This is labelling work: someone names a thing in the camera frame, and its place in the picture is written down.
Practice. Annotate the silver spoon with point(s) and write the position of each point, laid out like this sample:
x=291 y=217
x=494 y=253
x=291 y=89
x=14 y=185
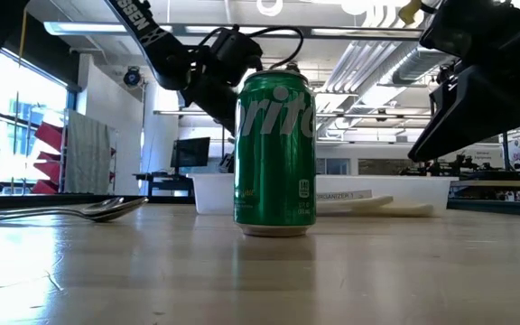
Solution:
x=106 y=205
x=120 y=212

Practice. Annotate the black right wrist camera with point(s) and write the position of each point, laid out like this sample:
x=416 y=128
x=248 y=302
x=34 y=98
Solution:
x=467 y=27

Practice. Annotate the red storage bin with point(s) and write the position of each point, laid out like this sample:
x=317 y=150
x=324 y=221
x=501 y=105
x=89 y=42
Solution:
x=45 y=187
x=50 y=135
x=48 y=169

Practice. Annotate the black aluminium table frame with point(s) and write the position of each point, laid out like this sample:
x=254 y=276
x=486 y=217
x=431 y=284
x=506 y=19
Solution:
x=39 y=199

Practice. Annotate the black dome ceiling camera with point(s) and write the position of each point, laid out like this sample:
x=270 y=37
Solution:
x=132 y=77

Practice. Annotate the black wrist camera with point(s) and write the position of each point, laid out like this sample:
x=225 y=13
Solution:
x=467 y=27
x=235 y=52

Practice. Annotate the dark background table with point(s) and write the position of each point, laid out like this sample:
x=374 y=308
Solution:
x=165 y=178

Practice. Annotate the grey hanging cloth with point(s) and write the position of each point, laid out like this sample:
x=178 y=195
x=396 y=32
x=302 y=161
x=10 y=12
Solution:
x=88 y=153

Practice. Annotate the black background robot arm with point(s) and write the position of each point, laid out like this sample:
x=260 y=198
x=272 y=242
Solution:
x=227 y=164

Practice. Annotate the green Sprite can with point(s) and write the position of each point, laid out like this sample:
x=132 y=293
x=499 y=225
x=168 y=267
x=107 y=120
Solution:
x=274 y=158

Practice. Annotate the black background monitor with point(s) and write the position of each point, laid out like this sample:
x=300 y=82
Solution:
x=191 y=153

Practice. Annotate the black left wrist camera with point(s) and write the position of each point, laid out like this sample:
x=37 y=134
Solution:
x=235 y=52

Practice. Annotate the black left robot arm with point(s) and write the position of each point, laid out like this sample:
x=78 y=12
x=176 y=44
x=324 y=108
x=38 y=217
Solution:
x=151 y=40

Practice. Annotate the clear plastic organizer tray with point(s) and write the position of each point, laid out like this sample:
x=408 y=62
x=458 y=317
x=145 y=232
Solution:
x=210 y=194

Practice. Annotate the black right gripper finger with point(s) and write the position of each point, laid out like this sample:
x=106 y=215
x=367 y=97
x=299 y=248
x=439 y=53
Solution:
x=472 y=113

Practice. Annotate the long ceiling light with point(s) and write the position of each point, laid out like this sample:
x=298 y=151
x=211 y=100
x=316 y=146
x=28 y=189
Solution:
x=260 y=30
x=84 y=28
x=359 y=32

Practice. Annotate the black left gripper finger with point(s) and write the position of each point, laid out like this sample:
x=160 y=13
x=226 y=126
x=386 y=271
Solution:
x=219 y=110

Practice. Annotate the background workbench with arms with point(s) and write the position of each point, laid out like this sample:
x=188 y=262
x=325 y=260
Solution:
x=490 y=182

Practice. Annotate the silver ceiling duct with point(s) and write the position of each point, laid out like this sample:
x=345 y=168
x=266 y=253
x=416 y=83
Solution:
x=355 y=72

